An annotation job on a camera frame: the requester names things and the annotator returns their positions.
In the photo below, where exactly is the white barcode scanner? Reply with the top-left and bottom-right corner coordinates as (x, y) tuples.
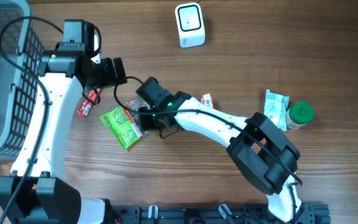
(175, 2), (206, 48)

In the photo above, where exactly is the green candy bag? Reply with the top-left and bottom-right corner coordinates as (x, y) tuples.
(99, 106), (149, 149)

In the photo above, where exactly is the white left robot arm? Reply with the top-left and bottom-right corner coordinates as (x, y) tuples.
(0, 19), (127, 223)

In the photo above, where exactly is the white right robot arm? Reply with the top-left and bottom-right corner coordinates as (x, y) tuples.
(136, 77), (302, 223)

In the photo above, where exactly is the green lid jar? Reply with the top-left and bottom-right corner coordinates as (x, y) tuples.
(286, 101), (314, 129)

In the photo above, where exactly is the red tissue pack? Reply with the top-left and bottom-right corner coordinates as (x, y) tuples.
(200, 93), (214, 109)

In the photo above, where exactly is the red snack bar wrapper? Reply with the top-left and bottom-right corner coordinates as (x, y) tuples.
(77, 88), (102, 118)

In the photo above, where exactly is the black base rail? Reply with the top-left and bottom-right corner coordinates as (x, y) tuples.
(108, 203), (331, 224)

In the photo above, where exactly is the grey mesh shopping basket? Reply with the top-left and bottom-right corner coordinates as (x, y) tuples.
(0, 1), (44, 160)

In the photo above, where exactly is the mint green wipes pack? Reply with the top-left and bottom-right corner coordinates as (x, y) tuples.
(264, 89), (290, 131)

